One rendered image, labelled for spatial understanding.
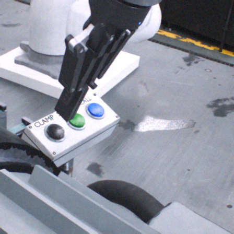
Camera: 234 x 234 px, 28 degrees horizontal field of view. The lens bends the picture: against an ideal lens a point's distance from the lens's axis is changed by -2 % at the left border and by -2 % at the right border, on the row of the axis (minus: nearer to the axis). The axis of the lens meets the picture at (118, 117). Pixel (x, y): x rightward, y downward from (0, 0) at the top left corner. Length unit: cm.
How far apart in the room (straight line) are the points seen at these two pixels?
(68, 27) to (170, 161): 49
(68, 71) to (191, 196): 56
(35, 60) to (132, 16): 90
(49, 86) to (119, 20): 83
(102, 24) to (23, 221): 41
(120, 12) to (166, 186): 62
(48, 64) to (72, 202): 123
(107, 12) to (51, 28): 82
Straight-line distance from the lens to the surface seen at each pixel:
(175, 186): 111
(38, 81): 139
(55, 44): 140
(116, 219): 20
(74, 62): 60
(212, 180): 116
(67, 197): 21
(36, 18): 139
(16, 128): 103
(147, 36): 145
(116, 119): 83
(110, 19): 57
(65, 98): 68
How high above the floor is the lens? 149
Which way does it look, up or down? 32 degrees down
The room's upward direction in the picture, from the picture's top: 8 degrees clockwise
